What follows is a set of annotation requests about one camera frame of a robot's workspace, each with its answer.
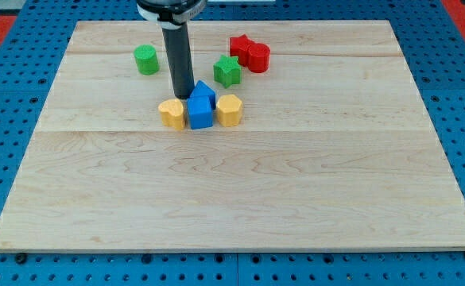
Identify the blue cube block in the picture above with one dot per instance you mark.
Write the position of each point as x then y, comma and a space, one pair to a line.
199, 112

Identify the light wooden board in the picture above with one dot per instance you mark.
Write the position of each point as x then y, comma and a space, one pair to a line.
335, 151

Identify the yellow hexagon block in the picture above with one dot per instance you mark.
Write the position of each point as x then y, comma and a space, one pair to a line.
229, 109

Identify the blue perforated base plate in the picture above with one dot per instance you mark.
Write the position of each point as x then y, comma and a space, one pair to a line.
431, 35

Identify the green cylinder block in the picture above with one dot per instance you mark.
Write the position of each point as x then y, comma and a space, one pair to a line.
145, 56

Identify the red cylinder block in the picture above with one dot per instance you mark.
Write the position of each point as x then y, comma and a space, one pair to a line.
258, 57

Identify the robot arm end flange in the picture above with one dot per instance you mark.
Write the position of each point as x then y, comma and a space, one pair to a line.
170, 14

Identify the blue triangle block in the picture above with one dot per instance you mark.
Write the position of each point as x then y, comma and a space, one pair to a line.
201, 89

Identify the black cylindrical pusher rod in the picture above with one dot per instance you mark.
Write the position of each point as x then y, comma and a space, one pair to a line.
179, 57

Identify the red star block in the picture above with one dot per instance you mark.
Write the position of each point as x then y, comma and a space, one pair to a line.
239, 46

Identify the green star block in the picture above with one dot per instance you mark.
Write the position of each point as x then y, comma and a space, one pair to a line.
227, 71

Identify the yellow heart block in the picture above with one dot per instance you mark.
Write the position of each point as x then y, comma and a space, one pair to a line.
172, 114

